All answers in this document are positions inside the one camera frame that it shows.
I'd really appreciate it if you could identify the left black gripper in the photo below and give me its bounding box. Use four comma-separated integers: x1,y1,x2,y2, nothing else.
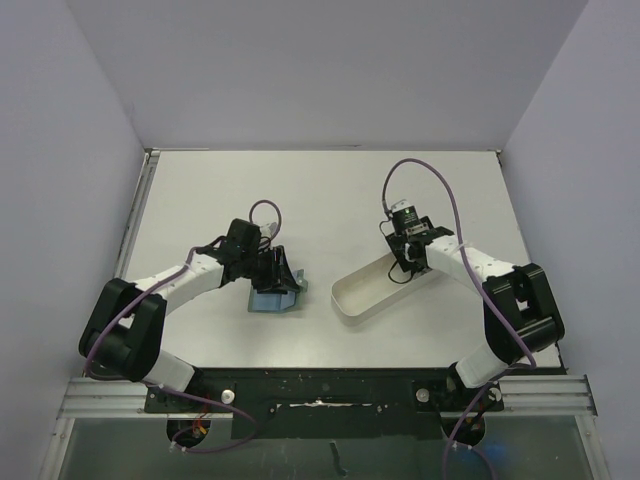
240,245,297,294

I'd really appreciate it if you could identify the green leather card holder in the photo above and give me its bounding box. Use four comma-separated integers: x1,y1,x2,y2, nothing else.
247,269,308,314

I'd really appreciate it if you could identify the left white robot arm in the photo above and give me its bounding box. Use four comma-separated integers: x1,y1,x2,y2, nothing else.
79,219,307,411

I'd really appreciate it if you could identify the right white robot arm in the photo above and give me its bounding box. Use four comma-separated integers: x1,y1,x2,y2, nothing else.
385,200,565,409

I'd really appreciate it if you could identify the white plastic tray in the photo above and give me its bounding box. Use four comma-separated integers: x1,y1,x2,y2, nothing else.
331,253,441,328

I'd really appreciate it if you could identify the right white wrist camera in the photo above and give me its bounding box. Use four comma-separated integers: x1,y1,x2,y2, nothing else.
388,199,412,214

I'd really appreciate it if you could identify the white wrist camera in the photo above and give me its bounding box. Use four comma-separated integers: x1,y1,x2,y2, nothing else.
388,199,412,214
260,222,280,240

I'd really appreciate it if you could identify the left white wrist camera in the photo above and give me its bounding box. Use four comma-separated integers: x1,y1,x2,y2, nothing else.
260,222,280,240

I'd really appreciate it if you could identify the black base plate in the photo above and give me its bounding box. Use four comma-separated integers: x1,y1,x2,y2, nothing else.
144,368,504,446

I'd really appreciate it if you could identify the aluminium frame rail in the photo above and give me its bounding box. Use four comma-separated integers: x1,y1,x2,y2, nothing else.
44,150,597,479

